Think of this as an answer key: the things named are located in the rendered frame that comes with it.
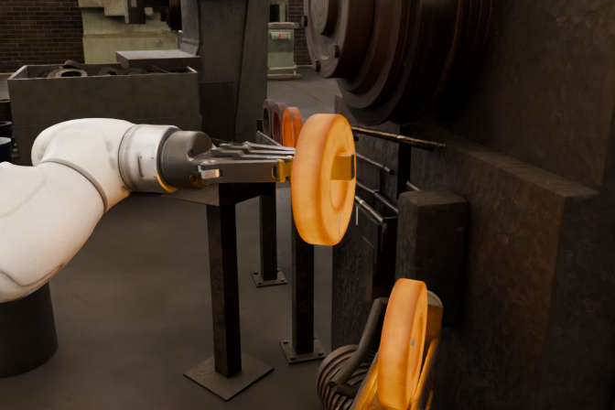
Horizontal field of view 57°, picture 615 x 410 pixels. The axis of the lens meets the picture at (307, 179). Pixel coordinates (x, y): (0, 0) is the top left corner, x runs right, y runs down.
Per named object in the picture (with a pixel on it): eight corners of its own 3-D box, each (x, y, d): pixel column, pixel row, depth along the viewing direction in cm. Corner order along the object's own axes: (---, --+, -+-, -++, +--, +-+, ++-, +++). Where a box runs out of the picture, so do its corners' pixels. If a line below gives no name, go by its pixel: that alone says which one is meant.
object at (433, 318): (437, 379, 79) (443, 306, 77) (436, 381, 79) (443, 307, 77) (384, 368, 82) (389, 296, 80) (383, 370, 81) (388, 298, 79)
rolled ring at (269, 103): (269, 100, 212) (278, 99, 213) (261, 99, 230) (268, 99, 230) (272, 149, 215) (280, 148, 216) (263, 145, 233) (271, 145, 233)
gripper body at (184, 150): (196, 178, 80) (256, 181, 77) (162, 196, 72) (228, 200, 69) (190, 125, 78) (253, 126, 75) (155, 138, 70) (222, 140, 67)
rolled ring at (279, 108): (280, 103, 194) (290, 102, 195) (270, 102, 212) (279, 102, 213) (283, 157, 197) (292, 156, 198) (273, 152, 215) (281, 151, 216)
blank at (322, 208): (358, 113, 74) (333, 113, 75) (319, 116, 60) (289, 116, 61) (355, 230, 76) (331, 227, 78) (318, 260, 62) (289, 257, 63)
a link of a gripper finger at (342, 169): (296, 152, 69) (294, 154, 68) (352, 155, 67) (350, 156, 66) (297, 177, 70) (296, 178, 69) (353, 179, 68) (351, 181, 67)
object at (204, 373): (220, 340, 198) (210, 137, 177) (275, 371, 182) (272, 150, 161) (172, 369, 183) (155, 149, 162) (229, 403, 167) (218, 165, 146)
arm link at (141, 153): (124, 200, 74) (163, 203, 72) (113, 131, 71) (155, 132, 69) (162, 181, 82) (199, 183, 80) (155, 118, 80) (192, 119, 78)
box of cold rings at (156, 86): (187, 160, 432) (180, 53, 409) (206, 192, 357) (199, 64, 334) (37, 173, 399) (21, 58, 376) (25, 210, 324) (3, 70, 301)
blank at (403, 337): (415, 409, 75) (390, 404, 76) (431, 292, 80) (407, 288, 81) (399, 415, 61) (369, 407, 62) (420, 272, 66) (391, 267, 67)
